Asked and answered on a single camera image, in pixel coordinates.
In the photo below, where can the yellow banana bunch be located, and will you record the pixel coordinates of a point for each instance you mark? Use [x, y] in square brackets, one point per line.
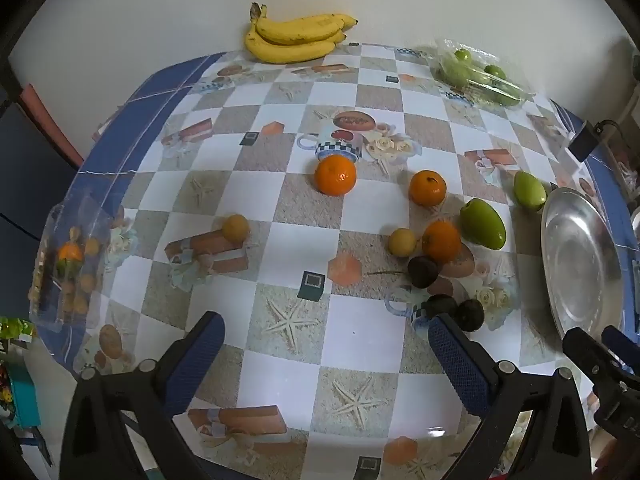
[295, 50]

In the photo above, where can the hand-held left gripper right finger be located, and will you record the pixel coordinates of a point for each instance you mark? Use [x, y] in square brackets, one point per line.
[457, 365]

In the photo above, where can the black charger block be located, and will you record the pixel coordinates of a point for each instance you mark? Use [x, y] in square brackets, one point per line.
[585, 140]

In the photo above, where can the orange with long stem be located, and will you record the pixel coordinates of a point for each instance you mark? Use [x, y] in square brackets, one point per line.
[441, 241]

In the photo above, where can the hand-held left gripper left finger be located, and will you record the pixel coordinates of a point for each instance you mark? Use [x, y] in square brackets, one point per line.
[195, 360]

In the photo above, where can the checkered printed tablecloth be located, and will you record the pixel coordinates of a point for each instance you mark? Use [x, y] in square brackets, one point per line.
[280, 200]

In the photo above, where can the pile of small green jujubes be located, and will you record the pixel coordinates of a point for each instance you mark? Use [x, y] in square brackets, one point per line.
[462, 56]

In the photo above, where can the teal box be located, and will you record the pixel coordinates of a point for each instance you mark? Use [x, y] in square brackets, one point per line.
[25, 395]

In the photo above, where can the green mango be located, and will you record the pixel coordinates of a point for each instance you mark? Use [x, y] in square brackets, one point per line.
[530, 190]
[482, 222]

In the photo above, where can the dark passion fruit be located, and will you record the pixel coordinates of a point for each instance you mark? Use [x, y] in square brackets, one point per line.
[442, 304]
[471, 314]

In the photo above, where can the blue tablecloth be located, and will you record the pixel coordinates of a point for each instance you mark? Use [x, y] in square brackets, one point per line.
[120, 130]

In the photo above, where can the bunch of boxed longans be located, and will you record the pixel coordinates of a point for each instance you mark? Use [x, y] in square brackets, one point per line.
[87, 280]

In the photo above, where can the green plastic packet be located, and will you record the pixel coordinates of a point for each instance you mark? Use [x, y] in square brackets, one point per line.
[10, 327]

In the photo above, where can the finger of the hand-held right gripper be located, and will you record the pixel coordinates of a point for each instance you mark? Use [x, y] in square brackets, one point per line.
[582, 347]
[622, 345]

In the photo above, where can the clear plastic jujube container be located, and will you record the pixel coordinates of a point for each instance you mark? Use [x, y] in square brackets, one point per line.
[450, 77]

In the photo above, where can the small orange with green leaf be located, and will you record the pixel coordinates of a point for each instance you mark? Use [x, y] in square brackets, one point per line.
[70, 252]

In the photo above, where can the small yellow-brown longan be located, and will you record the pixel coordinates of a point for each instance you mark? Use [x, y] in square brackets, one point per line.
[401, 242]
[235, 227]

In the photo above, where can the round metal bowl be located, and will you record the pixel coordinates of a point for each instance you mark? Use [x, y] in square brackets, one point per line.
[580, 260]

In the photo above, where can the dark cherry with stem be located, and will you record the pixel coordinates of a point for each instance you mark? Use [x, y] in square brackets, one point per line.
[424, 271]

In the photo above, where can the clear plastic fruit box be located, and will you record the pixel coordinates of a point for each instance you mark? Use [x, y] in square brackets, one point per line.
[50, 280]

